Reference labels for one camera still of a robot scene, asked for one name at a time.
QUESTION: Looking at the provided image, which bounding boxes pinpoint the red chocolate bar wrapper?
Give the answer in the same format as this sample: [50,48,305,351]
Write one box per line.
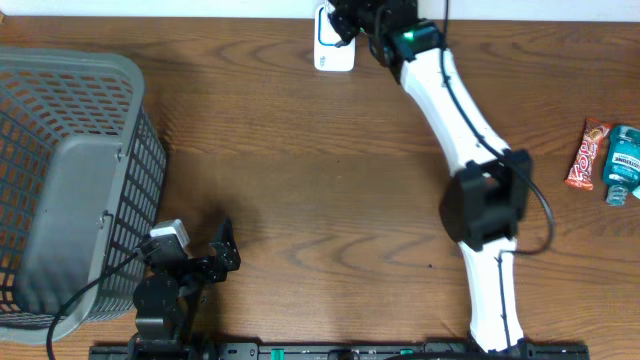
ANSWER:
[564,118,612,191]

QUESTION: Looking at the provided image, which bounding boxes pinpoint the teal mouthwash bottle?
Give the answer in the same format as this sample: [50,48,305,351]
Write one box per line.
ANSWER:
[603,125,639,207]

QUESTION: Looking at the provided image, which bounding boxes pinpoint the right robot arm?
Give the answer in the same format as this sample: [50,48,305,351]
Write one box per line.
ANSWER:
[323,1,532,355]

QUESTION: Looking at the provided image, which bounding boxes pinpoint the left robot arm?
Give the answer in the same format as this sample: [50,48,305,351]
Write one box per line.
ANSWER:
[127,219,241,359]

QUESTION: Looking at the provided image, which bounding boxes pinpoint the white barcode scanner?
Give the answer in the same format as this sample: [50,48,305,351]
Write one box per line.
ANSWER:
[314,1,356,72]

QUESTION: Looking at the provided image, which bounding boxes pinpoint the grey plastic basket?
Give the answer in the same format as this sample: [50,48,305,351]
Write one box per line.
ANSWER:
[1,47,167,345]

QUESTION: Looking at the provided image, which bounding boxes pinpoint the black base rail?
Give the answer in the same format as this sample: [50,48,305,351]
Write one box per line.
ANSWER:
[88,340,590,360]

